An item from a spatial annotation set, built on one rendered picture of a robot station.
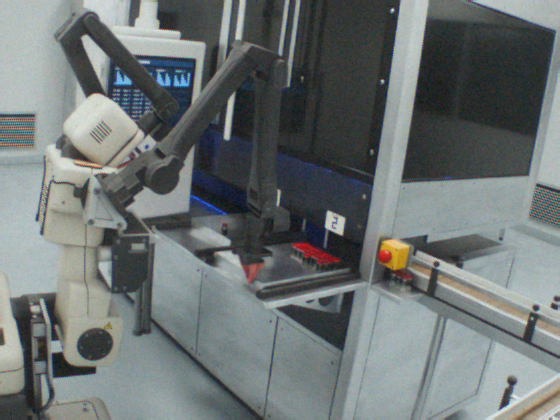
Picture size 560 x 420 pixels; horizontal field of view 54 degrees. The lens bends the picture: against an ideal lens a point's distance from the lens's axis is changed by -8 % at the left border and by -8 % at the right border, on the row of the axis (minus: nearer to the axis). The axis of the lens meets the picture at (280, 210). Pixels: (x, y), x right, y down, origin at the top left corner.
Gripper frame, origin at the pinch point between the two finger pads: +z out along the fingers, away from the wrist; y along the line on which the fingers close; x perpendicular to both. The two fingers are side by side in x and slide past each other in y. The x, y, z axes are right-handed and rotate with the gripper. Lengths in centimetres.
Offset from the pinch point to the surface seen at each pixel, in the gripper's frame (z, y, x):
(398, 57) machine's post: -69, 37, -9
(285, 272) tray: 1.8, 17.9, 5.2
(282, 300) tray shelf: 2.4, 4.4, -10.7
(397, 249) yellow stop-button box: -12.9, 37.6, -20.8
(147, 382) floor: 90, 15, 87
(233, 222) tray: 2, 30, 54
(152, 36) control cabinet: -65, 6, 91
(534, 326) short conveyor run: -5, 49, -65
